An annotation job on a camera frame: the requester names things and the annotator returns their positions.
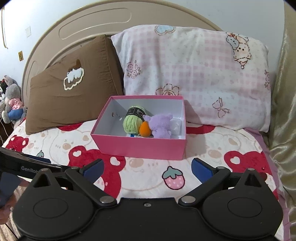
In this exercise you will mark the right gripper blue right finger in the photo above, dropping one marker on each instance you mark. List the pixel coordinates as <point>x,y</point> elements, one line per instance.
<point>212,180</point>

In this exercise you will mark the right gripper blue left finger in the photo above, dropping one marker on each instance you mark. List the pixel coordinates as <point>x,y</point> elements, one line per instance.
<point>83,181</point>

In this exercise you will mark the clear floss pick box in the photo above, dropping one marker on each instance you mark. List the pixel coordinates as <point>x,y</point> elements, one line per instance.
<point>175,126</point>

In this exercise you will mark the blue wet wipes pack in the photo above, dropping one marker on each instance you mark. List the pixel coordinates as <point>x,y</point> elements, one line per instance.
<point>133,135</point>

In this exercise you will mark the purple plush toy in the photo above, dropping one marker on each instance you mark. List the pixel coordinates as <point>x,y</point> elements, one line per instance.
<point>159,124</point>

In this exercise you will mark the orange makeup sponge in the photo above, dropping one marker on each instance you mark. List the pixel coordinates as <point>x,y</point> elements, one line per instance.
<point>144,130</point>

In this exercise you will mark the green yarn ball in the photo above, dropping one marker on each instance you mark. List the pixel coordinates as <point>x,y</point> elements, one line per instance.
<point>133,120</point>

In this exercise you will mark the person's left hand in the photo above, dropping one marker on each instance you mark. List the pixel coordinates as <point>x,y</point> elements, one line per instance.
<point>6,210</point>

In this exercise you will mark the bear print blanket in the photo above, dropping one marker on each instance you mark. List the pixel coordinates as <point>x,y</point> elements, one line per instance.
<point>145,178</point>

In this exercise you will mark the stuffed toys pile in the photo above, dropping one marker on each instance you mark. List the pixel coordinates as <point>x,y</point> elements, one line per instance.
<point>14,109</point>

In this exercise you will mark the pink cardboard box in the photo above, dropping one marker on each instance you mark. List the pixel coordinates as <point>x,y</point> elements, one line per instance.
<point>110,137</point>

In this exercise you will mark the brown embroidered pillow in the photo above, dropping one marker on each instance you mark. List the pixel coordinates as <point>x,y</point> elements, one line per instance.
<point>76,88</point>

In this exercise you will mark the gold satin curtain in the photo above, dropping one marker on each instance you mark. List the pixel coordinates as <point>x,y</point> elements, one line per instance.
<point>281,138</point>

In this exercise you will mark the pink checkered pillow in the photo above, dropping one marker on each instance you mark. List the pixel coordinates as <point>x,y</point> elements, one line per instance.
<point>222,76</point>

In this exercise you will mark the beige bed headboard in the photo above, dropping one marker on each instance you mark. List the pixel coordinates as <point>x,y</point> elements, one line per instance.
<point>102,18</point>

